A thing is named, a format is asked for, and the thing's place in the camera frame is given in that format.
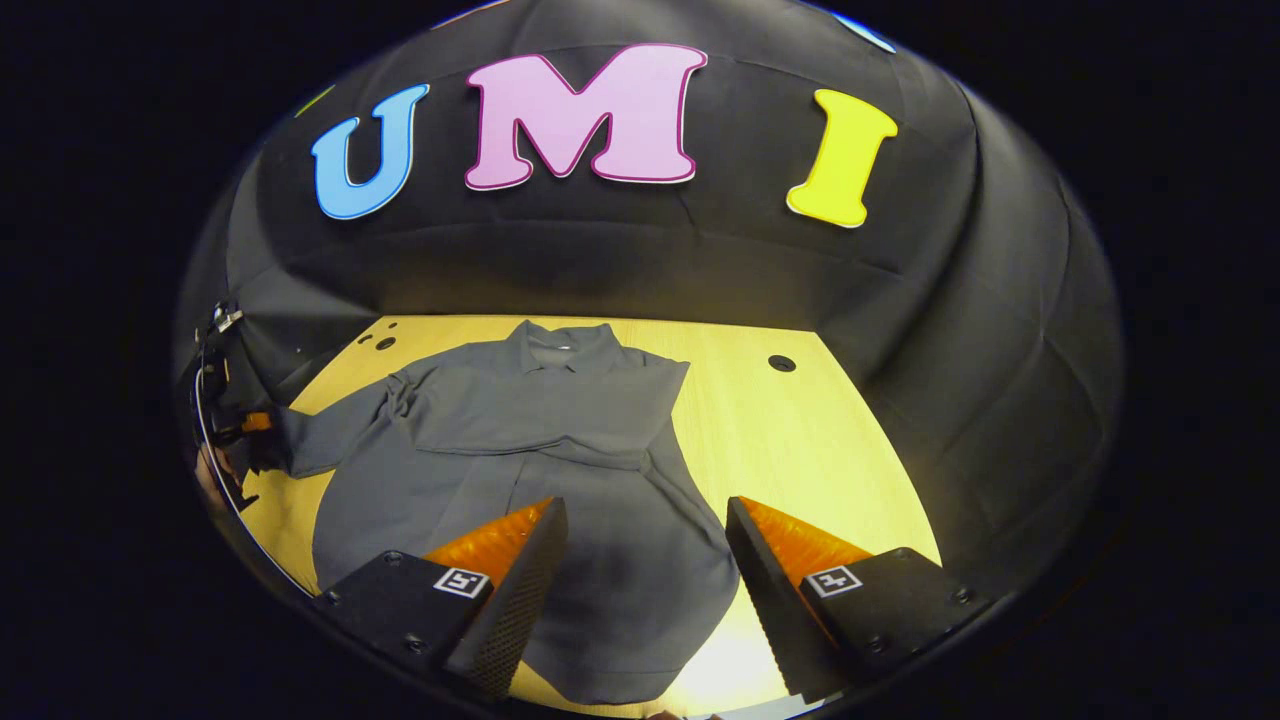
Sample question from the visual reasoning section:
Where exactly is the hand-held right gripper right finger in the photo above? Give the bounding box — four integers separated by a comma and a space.
727, 497, 991, 701

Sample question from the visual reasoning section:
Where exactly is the grey long-sleeved shirt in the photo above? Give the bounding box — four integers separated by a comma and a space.
270, 320, 741, 706

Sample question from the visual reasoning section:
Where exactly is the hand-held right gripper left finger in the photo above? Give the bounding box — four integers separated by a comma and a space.
315, 497, 569, 701

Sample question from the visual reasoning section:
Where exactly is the black backdrop cloth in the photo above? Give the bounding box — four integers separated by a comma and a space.
175, 0, 1126, 601

